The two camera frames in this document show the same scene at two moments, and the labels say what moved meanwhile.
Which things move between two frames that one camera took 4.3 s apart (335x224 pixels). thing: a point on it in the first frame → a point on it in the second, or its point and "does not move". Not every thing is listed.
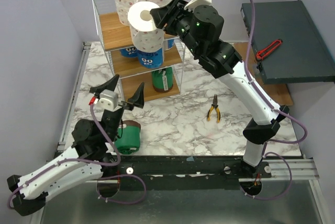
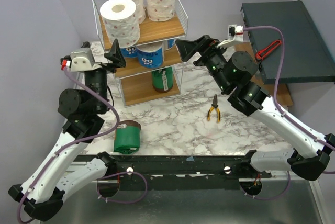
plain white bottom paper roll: [146, 37] → [120, 17]
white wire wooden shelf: [142, 75] does not move
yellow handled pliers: [214, 105] does not move
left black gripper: [137, 100] → [115, 55]
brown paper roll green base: [162, 79] does not move
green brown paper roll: [127, 140] does not move
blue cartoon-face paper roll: [132, 52] does not move
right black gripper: [172, 12] → [205, 53]
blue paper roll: [170, 43] does not move
